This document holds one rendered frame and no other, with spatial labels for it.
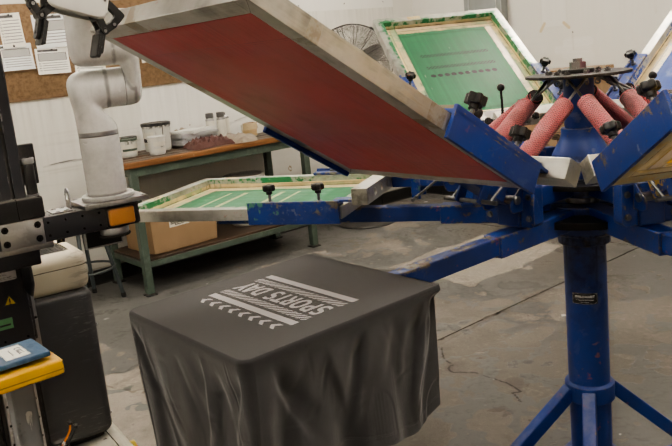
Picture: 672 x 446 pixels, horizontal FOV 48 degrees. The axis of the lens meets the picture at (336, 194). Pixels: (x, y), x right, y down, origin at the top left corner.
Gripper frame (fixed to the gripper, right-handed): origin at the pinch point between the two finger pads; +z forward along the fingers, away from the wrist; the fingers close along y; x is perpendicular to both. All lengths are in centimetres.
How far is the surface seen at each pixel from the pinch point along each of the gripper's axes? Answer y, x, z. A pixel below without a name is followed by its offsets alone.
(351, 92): -44.4, 20.5, -0.3
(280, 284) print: -55, -7, 40
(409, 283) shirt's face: -70, 17, 35
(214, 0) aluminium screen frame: -14.4, 19.8, -9.2
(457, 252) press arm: -102, 2, 29
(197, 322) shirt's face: -32, -2, 47
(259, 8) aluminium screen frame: -17.0, 28.9, -7.6
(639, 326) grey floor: -307, -53, 62
